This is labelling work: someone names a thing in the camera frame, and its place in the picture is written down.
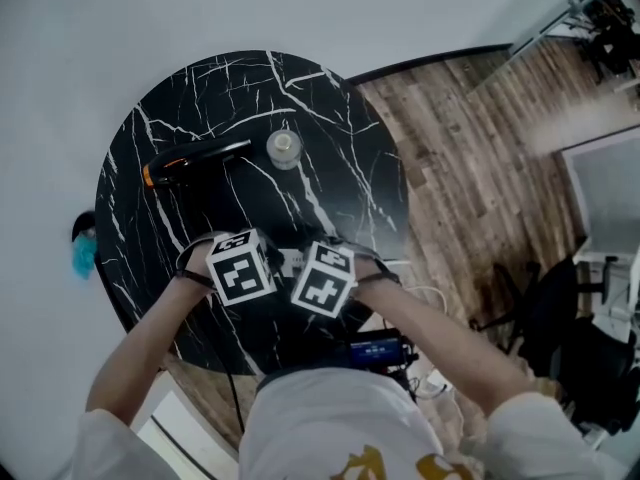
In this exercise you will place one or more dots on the person's right forearm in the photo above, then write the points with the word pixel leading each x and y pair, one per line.
pixel 450 338

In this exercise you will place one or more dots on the blue plastic bag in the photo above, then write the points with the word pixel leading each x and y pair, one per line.
pixel 83 258

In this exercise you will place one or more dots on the white cabinet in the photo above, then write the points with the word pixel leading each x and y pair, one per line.
pixel 180 428

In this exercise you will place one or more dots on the frosted glass partition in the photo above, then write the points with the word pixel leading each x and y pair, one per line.
pixel 610 193

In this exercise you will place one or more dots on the glass door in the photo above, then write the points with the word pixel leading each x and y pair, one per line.
pixel 565 15

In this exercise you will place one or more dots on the black and orange tool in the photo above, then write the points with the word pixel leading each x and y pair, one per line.
pixel 200 158

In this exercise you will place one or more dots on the person's white shirt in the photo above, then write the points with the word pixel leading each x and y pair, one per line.
pixel 330 418

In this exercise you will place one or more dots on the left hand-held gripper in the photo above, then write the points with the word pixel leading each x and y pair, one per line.
pixel 240 275

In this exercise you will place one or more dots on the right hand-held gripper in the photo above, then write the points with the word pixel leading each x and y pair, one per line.
pixel 320 288

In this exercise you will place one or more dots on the clear glass bottle gold cap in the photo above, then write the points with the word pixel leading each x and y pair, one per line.
pixel 283 149

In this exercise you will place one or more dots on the black metal rack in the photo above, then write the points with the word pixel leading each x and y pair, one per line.
pixel 605 3

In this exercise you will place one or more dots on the black waste bin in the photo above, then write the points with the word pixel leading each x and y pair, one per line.
pixel 82 223

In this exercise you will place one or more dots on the white power strip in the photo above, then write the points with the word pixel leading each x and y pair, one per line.
pixel 292 258

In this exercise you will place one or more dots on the person's left hand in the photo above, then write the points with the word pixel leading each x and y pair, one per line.
pixel 200 268

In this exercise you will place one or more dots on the person's right hand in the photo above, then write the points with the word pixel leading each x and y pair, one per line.
pixel 367 274

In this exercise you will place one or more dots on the black office chair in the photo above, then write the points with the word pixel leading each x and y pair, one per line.
pixel 595 368
pixel 545 303
pixel 615 43

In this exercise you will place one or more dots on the white desk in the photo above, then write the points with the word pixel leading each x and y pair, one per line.
pixel 615 278

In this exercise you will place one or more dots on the person's left forearm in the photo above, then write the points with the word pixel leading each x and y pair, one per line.
pixel 140 343

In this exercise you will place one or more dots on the black device with blue screen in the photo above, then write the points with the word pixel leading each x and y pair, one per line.
pixel 375 350

